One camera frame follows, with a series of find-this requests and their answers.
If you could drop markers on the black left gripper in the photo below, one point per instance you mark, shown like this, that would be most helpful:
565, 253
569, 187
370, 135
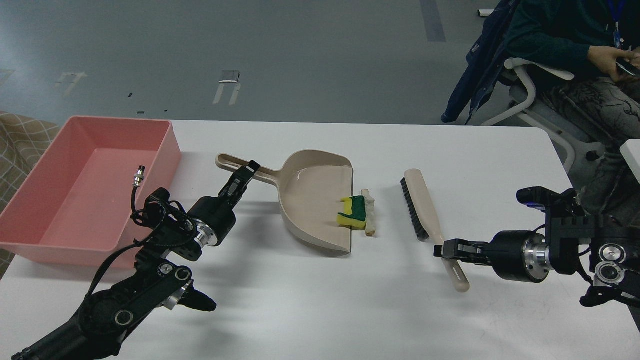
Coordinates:
214, 216

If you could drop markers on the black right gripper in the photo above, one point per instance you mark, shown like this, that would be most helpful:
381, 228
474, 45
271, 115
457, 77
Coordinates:
514, 255

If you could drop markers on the beige plastic dustpan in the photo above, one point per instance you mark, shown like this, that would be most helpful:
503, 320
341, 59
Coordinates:
311, 185

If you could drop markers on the beige hand brush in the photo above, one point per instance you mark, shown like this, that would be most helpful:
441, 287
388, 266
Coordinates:
427, 225

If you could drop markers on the white foam strip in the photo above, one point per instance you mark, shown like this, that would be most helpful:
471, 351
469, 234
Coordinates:
371, 217

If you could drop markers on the yellow green sponge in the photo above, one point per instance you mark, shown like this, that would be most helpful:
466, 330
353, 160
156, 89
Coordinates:
354, 213

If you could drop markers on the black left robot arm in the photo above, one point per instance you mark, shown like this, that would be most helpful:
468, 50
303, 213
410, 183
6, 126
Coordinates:
105, 319

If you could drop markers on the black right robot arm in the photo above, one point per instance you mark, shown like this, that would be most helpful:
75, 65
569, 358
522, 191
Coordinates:
596, 247

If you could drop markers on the pink plastic bin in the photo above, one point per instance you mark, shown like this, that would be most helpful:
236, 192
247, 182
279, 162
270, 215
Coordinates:
74, 207

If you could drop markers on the white office chair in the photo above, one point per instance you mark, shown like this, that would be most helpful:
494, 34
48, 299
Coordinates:
528, 106

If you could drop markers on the dark blue hanging jacket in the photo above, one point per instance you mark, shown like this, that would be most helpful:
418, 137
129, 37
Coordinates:
485, 62

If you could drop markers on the seated person dark clothes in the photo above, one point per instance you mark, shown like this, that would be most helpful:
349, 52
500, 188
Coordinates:
587, 38

